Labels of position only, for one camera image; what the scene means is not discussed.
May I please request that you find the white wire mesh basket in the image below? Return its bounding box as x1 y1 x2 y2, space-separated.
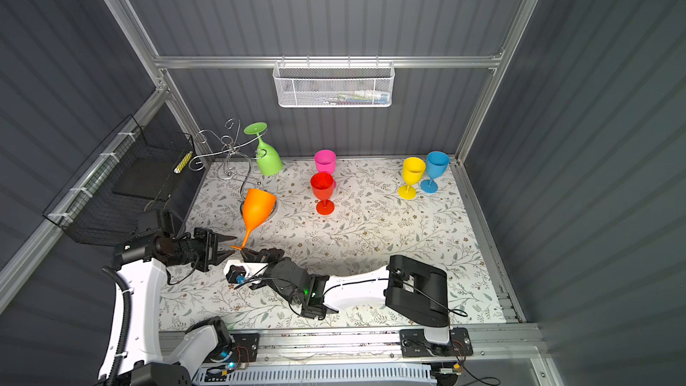
273 63 396 108

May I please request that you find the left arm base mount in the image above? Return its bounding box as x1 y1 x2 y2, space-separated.
185 316 260 365

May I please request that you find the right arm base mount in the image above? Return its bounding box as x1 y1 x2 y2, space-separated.
398 327 473 357

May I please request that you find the yellow wine glass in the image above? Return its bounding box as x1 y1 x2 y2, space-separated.
398 157 426 200

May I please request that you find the black corrugated cable conduit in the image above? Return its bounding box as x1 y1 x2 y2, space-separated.
101 264 134 386

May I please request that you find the blue wine glass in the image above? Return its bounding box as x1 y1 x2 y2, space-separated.
420 151 450 194

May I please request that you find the pink wine glass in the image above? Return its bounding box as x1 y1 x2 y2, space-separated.
314 149 337 175

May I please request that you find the orange wine glass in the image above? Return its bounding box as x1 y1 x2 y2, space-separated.
232 189 277 250

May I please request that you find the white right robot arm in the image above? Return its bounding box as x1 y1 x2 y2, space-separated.
223 249 472 358

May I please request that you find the black wire basket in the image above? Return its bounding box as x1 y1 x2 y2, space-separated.
43 112 202 247

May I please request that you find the chrome wine glass rack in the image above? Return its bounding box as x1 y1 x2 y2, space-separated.
187 118 258 213

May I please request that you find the red wine glass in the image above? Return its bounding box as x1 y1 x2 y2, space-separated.
310 173 335 216

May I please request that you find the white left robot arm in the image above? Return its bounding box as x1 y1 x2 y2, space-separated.
98 210 242 385

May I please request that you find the white vented panel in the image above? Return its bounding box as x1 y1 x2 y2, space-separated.
192 363 438 385

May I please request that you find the green wine glass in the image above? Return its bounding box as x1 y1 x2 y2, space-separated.
244 122 283 177

